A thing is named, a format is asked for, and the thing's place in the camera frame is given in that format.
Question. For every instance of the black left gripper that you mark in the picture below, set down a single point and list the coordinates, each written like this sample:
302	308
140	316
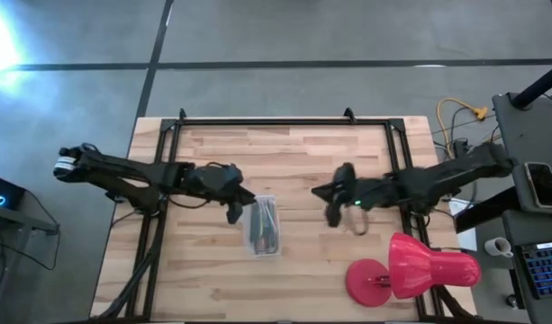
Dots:
217	182

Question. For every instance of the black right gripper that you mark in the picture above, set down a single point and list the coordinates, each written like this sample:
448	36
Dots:
370	193

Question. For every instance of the clear plastic supply box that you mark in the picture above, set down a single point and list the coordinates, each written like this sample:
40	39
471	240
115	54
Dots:
262	225

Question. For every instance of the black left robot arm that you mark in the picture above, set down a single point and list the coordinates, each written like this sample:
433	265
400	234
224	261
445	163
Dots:
122	173

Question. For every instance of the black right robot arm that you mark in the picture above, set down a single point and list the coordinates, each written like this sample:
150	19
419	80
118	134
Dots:
446	177

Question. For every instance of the red desk lamp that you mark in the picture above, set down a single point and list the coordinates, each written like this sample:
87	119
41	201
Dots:
415	265

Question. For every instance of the black power adapter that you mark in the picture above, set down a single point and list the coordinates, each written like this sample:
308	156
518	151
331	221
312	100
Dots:
460	146

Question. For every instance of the white paper sheet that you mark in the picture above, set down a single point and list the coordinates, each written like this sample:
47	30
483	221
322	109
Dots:
469	238

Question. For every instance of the black desk bar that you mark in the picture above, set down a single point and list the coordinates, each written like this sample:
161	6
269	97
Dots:
482	216

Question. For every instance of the white mug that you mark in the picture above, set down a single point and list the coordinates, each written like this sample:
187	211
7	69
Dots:
498	246

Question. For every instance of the dark grey keyboard desk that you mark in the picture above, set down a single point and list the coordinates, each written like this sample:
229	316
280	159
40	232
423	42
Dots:
512	225

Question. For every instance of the grey side desk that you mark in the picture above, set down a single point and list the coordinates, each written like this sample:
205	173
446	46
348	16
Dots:
523	126

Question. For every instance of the black caster wheel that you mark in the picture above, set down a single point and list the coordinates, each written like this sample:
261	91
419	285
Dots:
511	300

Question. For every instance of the grey stand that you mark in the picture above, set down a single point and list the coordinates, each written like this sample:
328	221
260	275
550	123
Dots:
32	222

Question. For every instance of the black smartphone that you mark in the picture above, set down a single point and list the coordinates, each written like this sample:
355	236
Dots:
543	184

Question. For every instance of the backlit keyboard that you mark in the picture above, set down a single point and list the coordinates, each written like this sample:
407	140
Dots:
545	270

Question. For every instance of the black pole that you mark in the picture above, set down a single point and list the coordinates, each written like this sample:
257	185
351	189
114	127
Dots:
539	85

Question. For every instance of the black device blue light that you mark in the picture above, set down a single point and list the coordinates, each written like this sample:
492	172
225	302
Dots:
7	191

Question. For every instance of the black aluminium table frame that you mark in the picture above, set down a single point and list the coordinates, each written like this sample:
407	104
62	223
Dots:
280	121

